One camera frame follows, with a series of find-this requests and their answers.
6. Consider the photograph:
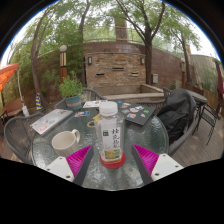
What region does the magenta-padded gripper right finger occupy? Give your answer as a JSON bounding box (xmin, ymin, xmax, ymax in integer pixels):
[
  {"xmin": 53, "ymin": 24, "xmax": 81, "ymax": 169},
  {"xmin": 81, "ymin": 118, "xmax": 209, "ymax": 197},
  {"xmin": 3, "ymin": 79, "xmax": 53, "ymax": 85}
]
[{"xmin": 130, "ymin": 143, "xmax": 185, "ymax": 186}]

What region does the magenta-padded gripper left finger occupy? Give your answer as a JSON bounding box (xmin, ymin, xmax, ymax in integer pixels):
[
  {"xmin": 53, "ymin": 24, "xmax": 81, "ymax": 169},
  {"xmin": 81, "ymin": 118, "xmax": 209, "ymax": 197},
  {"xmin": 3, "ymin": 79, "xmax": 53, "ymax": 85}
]
[{"xmin": 44, "ymin": 144, "xmax": 96, "ymax": 187}]

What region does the clear drink bottle white cap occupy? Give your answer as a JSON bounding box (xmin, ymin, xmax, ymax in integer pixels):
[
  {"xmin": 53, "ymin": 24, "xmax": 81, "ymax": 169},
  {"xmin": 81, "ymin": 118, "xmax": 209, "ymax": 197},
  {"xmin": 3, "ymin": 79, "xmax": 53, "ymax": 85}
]
[{"xmin": 94, "ymin": 100, "xmax": 126, "ymax": 165}]

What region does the white ribbed mug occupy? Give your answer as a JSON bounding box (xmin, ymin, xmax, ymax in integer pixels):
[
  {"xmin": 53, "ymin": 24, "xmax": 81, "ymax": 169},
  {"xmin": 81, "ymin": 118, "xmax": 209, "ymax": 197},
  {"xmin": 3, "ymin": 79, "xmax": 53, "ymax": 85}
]
[{"xmin": 50, "ymin": 128, "xmax": 81, "ymax": 158}]

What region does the flat round red coaster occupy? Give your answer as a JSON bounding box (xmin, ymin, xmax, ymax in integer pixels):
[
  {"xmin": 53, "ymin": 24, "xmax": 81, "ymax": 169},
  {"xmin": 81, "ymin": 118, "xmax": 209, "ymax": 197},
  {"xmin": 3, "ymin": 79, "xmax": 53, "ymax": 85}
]
[{"xmin": 99, "ymin": 151, "xmax": 127, "ymax": 170}]

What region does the grey wicker armchair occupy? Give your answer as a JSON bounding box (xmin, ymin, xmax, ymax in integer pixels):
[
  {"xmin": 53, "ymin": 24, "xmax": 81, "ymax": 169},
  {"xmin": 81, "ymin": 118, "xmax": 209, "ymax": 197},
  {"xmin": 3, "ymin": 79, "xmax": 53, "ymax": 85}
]
[
  {"xmin": 3, "ymin": 111, "xmax": 46, "ymax": 165},
  {"xmin": 54, "ymin": 88, "xmax": 108, "ymax": 111},
  {"xmin": 134, "ymin": 87, "xmax": 201, "ymax": 157}
]

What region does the black laptop with stickers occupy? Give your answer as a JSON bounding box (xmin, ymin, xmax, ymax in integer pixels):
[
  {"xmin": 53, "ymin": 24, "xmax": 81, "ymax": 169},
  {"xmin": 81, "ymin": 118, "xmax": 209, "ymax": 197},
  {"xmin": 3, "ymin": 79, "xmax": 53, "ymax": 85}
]
[{"xmin": 116, "ymin": 100, "xmax": 157, "ymax": 127}]

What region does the small blue printed card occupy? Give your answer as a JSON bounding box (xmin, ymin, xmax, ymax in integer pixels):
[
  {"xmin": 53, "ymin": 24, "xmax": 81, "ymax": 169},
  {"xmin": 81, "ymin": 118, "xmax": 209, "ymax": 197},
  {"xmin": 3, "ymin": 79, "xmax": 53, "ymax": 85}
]
[{"xmin": 73, "ymin": 110, "xmax": 91, "ymax": 118}]

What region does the silver laptop with stickers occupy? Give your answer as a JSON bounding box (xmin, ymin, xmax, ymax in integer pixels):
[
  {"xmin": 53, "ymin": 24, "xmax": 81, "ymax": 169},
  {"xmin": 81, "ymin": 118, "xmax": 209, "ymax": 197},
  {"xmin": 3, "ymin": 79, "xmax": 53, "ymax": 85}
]
[{"xmin": 29, "ymin": 108, "xmax": 74, "ymax": 136}]

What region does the black backpack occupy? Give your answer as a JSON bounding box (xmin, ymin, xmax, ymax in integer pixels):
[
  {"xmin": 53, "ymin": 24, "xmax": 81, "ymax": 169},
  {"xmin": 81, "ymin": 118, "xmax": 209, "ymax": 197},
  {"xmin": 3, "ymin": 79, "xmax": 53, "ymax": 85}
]
[{"xmin": 156, "ymin": 88, "xmax": 198, "ymax": 144}]

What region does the white booklet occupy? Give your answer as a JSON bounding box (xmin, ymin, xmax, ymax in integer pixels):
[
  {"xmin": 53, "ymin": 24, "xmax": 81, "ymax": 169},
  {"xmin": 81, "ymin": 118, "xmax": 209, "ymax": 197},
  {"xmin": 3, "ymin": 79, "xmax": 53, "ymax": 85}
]
[{"xmin": 82, "ymin": 99, "xmax": 108, "ymax": 109}]

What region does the blue yellow striped bollard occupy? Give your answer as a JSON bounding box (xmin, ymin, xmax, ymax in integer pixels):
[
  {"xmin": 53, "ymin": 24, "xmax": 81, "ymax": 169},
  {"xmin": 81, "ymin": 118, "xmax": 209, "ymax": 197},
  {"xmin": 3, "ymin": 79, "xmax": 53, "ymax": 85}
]
[{"xmin": 34, "ymin": 92, "xmax": 43, "ymax": 111}]

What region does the green plant in blue pot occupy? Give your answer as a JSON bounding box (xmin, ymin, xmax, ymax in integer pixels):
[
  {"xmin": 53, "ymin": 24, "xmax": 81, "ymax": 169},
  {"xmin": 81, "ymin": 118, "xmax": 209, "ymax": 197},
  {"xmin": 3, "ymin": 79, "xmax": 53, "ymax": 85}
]
[{"xmin": 58, "ymin": 71, "xmax": 84, "ymax": 111}]

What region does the black metal chair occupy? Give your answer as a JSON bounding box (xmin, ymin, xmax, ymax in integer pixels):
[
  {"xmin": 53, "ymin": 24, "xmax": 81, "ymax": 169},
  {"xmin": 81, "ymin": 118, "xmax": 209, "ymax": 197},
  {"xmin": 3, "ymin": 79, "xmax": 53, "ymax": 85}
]
[{"xmin": 199, "ymin": 96, "xmax": 224, "ymax": 147}]

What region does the round dark patio table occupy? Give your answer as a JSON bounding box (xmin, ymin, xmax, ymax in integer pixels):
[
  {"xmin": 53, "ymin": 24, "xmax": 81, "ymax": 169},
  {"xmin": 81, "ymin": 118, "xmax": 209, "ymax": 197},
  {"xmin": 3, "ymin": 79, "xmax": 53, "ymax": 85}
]
[{"xmin": 189, "ymin": 89, "xmax": 209, "ymax": 109}]

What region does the wooden bench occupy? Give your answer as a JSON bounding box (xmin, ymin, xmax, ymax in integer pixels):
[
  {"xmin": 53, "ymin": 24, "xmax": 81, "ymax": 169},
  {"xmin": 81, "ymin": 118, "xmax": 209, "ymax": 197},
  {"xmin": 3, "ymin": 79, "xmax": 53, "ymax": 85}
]
[{"xmin": 0, "ymin": 97, "xmax": 25, "ymax": 118}]

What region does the closed maroon patio umbrella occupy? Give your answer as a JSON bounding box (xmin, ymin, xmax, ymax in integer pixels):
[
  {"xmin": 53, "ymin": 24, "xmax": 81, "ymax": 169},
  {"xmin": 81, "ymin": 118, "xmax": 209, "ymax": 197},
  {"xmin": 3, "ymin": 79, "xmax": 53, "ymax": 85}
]
[{"xmin": 214, "ymin": 59, "xmax": 224, "ymax": 101}]

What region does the orange patio umbrella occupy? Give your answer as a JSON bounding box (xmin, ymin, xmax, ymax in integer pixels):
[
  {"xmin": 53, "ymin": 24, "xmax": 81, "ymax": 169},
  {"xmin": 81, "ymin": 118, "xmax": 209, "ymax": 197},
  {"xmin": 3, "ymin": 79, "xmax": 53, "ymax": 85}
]
[{"xmin": 0, "ymin": 63, "xmax": 30, "ymax": 117}]

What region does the wooden lamp post white globe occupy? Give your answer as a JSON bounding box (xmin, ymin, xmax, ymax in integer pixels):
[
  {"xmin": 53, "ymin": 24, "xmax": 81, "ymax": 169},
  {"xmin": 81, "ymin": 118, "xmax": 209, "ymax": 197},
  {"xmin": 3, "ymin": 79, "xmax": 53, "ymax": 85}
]
[{"xmin": 59, "ymin": 44, "xmax": 69, "ymax": 84}]

